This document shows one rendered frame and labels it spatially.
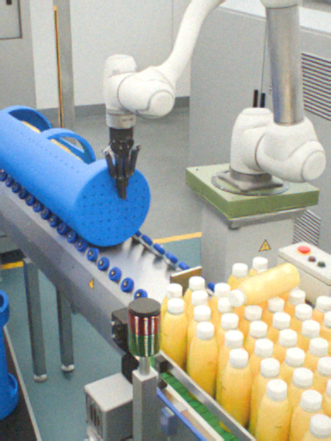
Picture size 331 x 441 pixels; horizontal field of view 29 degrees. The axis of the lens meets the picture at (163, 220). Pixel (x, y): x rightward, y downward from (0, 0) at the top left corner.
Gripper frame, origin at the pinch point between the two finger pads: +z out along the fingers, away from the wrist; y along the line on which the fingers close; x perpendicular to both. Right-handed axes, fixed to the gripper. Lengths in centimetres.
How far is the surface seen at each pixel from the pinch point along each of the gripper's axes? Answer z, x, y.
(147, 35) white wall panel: 30, 446, 279
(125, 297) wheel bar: 23.4, -25.0, -13.3
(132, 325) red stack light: -7, -78, -41
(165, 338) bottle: 16, -58, -20
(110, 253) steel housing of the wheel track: 23.3, 1.9, -3.8
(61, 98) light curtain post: -3, 108, 28
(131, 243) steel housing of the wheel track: 23.3, 5.0, 5.9
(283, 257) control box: 8, -52, 22
